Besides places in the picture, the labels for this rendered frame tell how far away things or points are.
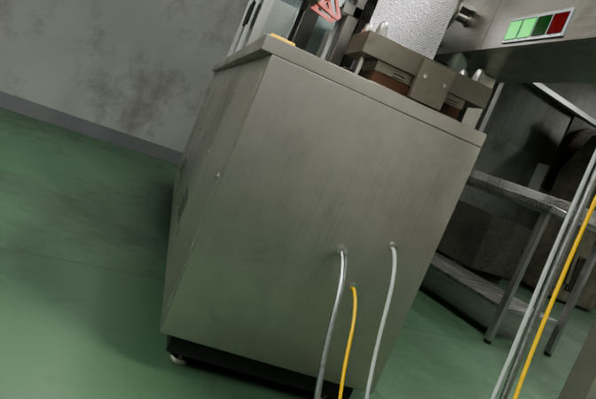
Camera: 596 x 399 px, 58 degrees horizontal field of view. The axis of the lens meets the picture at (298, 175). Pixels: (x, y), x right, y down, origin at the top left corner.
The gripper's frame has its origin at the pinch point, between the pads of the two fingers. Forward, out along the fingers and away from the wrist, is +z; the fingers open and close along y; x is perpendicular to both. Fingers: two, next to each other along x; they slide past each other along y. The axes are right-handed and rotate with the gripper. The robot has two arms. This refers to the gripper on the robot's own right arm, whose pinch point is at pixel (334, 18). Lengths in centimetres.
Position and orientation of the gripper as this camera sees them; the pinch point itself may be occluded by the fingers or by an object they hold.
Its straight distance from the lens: 165.4
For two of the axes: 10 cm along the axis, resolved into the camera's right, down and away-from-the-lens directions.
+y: 2.2, 1.5, -9.6
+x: 8.0, -5.9, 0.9
